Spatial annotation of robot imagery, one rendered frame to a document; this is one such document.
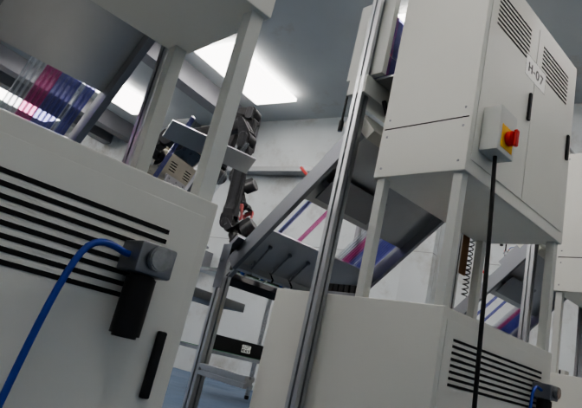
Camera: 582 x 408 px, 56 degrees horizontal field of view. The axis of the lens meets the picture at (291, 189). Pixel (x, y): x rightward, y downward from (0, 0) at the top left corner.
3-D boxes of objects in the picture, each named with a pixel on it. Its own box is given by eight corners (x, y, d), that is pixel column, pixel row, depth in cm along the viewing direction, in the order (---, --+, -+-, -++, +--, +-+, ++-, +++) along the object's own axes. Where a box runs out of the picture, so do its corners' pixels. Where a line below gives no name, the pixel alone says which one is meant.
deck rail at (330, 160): (231, 268, 211) (228, 256, 215) (236, 269, 212) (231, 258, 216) (361, 134, 188) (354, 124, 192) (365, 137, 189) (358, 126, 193)
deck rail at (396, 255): (344, 308, 253) (339, 298, 258) (346, 309, 255) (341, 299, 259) (461, 204, 230) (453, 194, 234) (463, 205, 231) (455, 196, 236)
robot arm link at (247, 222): (228, 223, 243) (219, 220, 235) (248, 210, 241) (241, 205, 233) (240, 247, 238) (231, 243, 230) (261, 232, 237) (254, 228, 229)
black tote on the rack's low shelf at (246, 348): (211, 348, 427) (216, 333, 431) (199, 345, 440) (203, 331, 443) (265, 360, 463) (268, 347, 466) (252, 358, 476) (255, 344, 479)
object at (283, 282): (236, 269, 212) (231, 256, 217) (344, 308, 253) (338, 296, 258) (237, 268, 212) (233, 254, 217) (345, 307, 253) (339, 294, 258)
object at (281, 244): (236, 262, 214) (234, 256, 216) (344, 302, 255) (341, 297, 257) (267, 230, 207) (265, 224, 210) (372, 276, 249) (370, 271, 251)
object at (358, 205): (300, 202, 200) (296, 193, 203) (404, 255, 241) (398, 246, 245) (365, 137, 189) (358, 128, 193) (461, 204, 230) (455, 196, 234)
